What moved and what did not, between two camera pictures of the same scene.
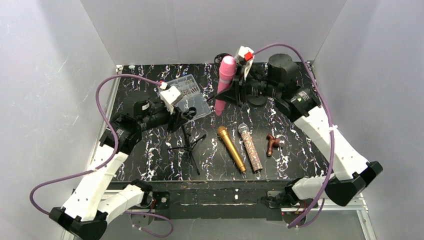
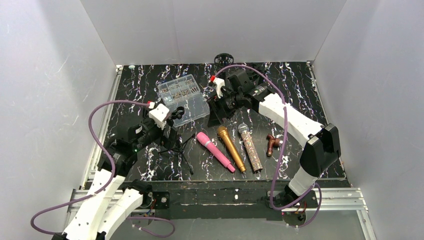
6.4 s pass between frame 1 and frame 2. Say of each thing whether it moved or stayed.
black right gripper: moved
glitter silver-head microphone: stayed
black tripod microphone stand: stayed
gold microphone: stayed
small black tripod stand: moved
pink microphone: moved
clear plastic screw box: stayed
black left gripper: moved
